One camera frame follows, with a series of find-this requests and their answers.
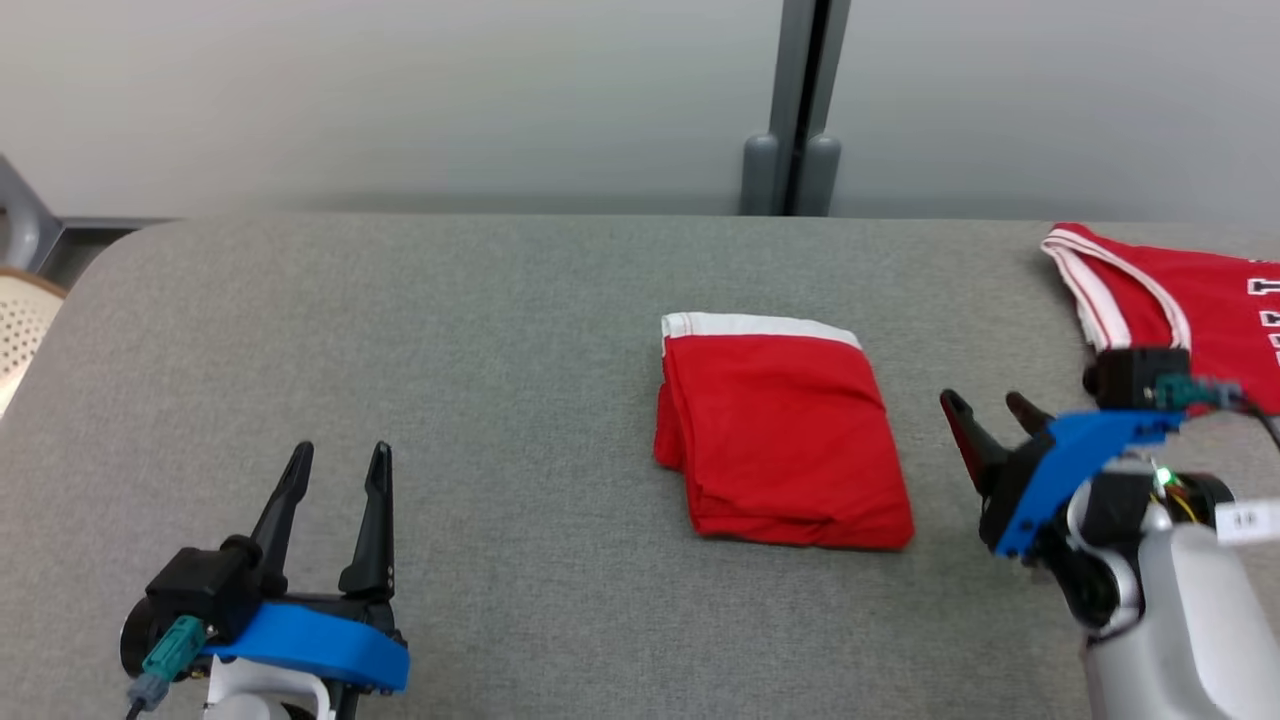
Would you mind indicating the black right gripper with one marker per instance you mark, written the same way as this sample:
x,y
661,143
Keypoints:
x,y
1010,490

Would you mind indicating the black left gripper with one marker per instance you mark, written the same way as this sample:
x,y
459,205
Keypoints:
x,y
340,602

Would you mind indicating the red shorts white side stripe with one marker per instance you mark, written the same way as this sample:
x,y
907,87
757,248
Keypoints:
x,y
780,440

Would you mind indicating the red basketball jersey white trim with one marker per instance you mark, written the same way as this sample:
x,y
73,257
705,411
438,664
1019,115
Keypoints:
x,y
1200,300

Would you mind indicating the white paper label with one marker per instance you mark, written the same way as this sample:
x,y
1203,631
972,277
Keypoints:
x,y
1248,520

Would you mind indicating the beige perforated laundry basket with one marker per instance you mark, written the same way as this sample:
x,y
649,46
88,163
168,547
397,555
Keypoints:
x,y
25,330

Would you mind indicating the blue right wrist camera bracket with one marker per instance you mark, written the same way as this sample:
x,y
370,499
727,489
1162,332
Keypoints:
x,y
1060,460

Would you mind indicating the blue wrist camera bracket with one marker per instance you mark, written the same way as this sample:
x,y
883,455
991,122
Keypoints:
x,y
1060,460
320,645

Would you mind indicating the blue left wrist camera bracket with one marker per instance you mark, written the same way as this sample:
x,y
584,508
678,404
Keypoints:
x,y
320,645

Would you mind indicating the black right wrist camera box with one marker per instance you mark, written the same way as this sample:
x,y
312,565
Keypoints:
x,y
1130,378

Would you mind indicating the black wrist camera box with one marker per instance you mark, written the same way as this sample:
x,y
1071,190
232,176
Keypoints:
x,y
205,585
1130,378

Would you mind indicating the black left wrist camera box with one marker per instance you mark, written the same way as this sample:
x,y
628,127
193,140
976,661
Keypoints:
x,y
205,585

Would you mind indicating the grey cylindrical post foot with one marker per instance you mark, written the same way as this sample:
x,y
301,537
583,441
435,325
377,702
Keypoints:
x,y
760,180
823,180

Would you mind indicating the grey metal partition post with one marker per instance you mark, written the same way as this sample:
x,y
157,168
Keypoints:
x,y
795,80

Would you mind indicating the slanted grey partition post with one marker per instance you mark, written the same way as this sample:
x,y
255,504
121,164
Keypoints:
x,y
25,225

